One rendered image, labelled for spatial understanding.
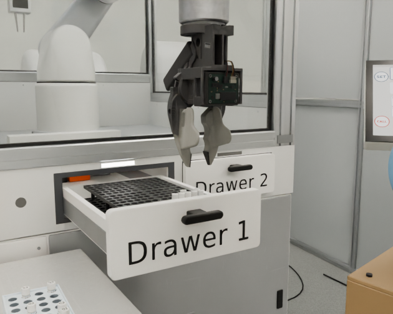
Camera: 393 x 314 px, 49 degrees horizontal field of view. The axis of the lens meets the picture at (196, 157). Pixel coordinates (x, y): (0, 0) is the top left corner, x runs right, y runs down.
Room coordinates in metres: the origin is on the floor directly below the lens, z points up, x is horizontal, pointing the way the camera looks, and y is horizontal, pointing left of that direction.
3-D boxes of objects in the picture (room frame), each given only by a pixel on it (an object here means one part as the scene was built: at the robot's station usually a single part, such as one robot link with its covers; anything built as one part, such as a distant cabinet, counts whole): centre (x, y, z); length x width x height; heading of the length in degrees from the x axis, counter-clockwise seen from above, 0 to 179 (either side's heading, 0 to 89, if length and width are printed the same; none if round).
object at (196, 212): (0.68, 0.00, 0.91); 0.07 x 0.04 x 0.01; 121
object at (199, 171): (1.14, -0.09, 0.87); 0.29 x 0.02 x 0.11; 121
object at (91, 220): (0.88, 0.12, 0.86); 0.40 x 0.26 x 0.06; 31
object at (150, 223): (0.71, 0.01, 0.87); 0.29 x 0.02 x 0.11; 121
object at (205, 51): (0.66, -0.02, 1.14); 0.09 x 0.08 x 0.12; 31
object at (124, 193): (0.88, 0.11, 0.87); 0.22 x 0.18 x 0.06; 31
